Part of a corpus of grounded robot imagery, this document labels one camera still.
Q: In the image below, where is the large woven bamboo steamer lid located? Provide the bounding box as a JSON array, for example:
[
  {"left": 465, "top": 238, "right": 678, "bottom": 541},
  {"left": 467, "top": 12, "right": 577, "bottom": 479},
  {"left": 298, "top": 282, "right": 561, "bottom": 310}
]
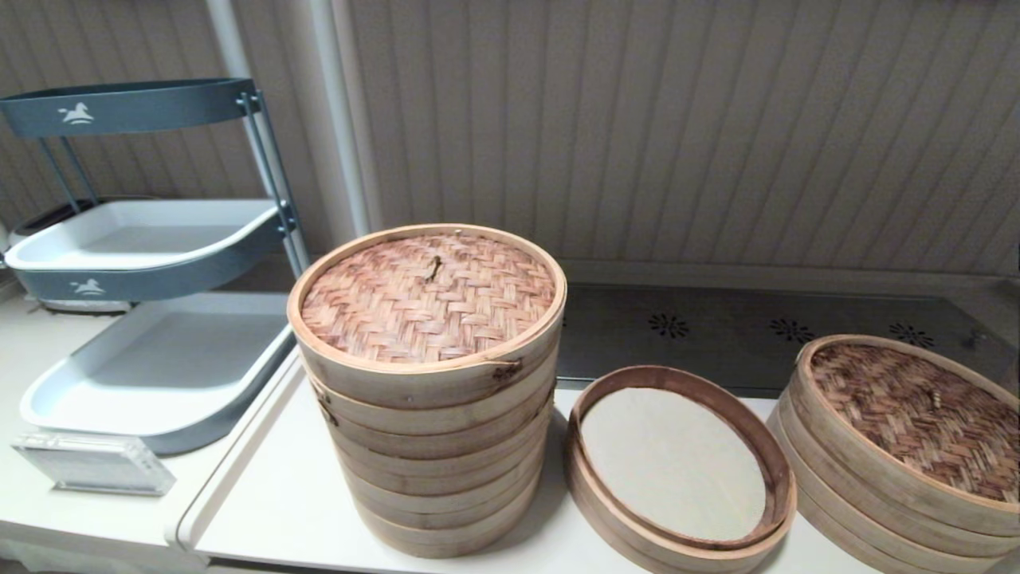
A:
[{"left": 287, "top": 223, "right": 568, "bottom": 409}]

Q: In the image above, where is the large bamboo steamer basket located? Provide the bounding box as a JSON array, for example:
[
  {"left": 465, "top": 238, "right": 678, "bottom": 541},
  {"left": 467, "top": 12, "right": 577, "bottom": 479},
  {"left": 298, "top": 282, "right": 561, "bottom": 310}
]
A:
[
  {"left": 359, "top": 486, "right": 543, "bottom": 559},
  {"left": 325, "top": 399, "right": 555, "bottom": 479},
  {"left": 339, "top": 434, "right": 551, "bottom": 503},
  {"left": 307, "top": 363, "right": 559, "bottom": 438},
  {"left": 351, "top": 462, "right": 547, "bottom": 531}
]

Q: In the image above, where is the dark-rimmed open bamboo steamer basket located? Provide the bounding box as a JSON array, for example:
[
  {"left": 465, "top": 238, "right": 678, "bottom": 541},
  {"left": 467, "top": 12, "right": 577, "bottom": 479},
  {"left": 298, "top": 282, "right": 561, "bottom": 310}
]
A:
[{"left": 567, "top": 365, "right": 795, "bottom": 552}]

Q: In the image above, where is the bamboo steamer with white liner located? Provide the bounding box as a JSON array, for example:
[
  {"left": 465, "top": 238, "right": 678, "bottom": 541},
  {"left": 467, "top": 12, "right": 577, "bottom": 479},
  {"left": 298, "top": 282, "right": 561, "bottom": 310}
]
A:
[{"left": 580, "top": 387, "right": 767, "bottom": 541}]

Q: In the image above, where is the light bamboo steamer basket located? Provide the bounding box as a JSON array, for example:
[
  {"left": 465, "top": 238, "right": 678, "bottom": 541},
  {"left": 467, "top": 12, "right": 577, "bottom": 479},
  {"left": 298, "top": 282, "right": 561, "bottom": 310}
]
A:
[
  {"left": 769, "top": 415, "right": 1020, "bottom": 574},
  {"left": 566, "top": 446, "right": 798, "bottom": 574}
]

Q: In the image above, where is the dark woven bamboo steamer lid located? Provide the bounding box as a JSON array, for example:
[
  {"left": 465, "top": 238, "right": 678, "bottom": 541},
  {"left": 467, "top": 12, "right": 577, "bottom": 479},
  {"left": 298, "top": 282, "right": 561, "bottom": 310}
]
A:
[{"left": 777, "top": 391, "right": 1020, "bottom": 559}]

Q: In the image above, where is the big white rack tray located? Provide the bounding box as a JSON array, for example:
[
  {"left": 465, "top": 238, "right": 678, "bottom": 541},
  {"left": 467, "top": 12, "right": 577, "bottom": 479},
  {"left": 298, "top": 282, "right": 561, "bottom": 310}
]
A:
[{"left": 20, "top": 293, "right": 296, "bottom": 438}]

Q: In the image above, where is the small white rack tray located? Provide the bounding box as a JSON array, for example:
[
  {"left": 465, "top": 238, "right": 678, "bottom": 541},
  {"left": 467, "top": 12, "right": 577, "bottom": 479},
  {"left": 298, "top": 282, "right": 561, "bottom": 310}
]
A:
[{"left": 4, "top": 199, "right": 280, "bottom": 272}]

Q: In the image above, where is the thin white pipe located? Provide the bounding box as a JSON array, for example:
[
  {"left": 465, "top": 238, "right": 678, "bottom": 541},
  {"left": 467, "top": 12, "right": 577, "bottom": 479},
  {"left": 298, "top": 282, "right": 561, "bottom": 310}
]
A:
[{"left": 206, "top": 0, "right": 256, "bottom": 88}]

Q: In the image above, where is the dark blue tiered rack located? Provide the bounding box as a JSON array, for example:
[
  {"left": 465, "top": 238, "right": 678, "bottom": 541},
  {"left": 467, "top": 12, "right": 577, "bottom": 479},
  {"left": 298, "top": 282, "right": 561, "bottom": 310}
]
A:
[{"left": 0, "top": 77, "right": 312, "bottom": 457}]

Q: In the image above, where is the white round appliance base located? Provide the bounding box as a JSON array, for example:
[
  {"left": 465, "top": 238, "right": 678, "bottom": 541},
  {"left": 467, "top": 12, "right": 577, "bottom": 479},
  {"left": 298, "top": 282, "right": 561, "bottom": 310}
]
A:
[{"left": 32, "top": 297, "right": 132, "bottom": 313}]

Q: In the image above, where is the clear acrylic sign holder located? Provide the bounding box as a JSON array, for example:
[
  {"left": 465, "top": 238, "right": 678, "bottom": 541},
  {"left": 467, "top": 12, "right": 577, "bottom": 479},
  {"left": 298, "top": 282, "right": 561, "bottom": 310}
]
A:
[{"left": 12, "top": 430, "right": 176, "bottom": 497}]

